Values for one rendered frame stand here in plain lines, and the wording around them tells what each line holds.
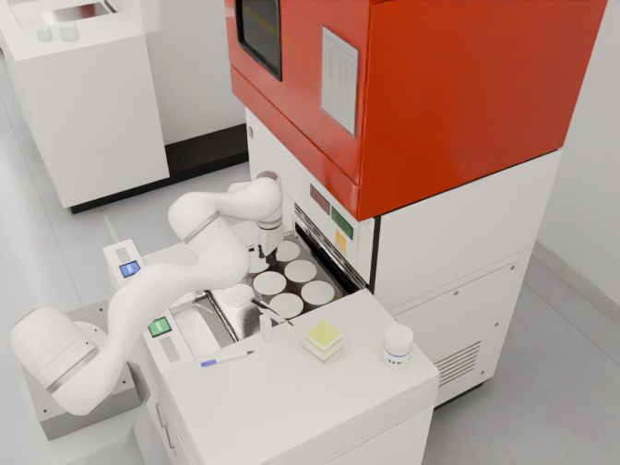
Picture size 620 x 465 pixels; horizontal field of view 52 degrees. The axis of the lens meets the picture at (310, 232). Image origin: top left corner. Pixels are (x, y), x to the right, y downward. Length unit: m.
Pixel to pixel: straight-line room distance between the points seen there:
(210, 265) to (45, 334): 0.35
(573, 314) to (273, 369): 1.98
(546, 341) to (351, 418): 1.72
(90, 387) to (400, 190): 0.89
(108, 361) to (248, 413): 0.41
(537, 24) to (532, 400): 1.70
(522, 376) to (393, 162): 1.60
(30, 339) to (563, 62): 1.46
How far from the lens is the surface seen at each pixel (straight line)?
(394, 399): 1.62
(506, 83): 1.73
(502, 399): 2.88
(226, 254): 1.37
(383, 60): 1.43
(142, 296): 1.33
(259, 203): 1.41
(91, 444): 1.78
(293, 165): 2.03
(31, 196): 4.10
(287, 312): 1.86
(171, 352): 1.72
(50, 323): 1.32
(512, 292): 2.42
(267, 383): 1.62
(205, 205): 1.38
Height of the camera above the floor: 2.27
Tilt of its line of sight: 41 degrees down
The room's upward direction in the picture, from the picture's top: straight up
